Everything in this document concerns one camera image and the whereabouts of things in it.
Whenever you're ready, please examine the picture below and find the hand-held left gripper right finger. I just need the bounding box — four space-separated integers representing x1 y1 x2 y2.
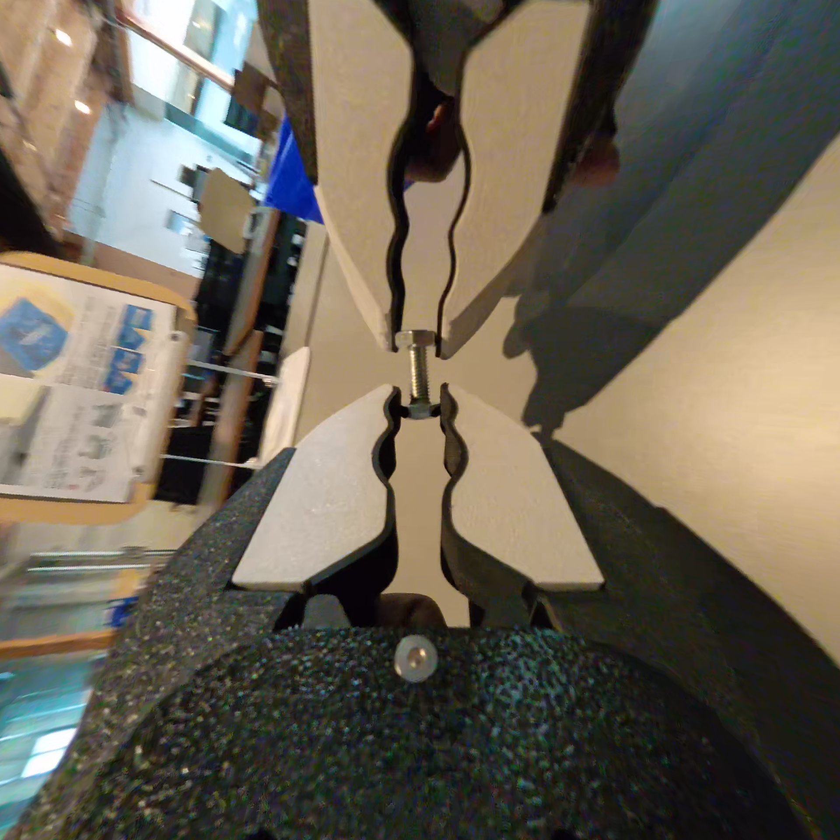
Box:
440 385 605 592

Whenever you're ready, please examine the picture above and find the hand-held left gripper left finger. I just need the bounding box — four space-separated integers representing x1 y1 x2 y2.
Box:
234 385 399 592

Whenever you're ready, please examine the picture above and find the silver metal bolt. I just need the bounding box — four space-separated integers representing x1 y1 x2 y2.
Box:
394 329 442 408

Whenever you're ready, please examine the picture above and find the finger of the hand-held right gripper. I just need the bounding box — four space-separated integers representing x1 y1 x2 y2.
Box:
440 0 592 359
309 0 416 349

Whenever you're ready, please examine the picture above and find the beige chair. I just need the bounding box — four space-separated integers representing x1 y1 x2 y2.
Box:
197 171 259 253

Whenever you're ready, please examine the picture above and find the person's right hand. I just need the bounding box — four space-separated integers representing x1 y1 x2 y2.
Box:
407 99 464 185

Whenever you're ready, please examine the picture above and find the blue plastic storage bin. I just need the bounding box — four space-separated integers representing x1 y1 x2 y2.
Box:
263 116 325 224

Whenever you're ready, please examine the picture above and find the printed poster sheet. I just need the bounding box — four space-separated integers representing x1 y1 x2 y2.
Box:
0 260 187 502

